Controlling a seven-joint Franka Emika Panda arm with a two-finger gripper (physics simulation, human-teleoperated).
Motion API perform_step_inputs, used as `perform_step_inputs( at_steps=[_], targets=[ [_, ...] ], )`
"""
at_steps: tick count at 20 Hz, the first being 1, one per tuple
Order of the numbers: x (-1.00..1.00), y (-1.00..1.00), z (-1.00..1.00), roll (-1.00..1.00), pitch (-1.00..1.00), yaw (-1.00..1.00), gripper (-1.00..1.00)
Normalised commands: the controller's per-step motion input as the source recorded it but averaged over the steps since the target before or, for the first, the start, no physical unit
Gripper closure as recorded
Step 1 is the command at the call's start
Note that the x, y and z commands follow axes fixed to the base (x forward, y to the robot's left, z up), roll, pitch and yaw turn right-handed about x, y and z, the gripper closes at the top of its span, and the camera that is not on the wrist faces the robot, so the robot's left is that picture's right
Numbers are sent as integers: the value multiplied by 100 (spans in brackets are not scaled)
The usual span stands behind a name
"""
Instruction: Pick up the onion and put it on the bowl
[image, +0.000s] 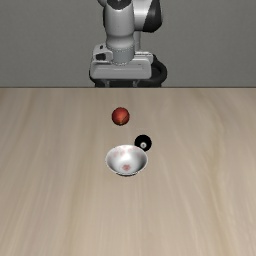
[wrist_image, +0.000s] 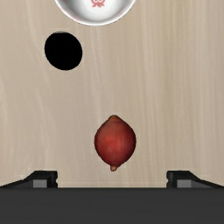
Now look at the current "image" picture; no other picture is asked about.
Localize black ball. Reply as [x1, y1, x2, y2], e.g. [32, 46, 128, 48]
[134, 134, 153, 153]

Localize white bowl with red pattern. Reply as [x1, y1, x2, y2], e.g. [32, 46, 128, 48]
[105, 144, 148, 177]

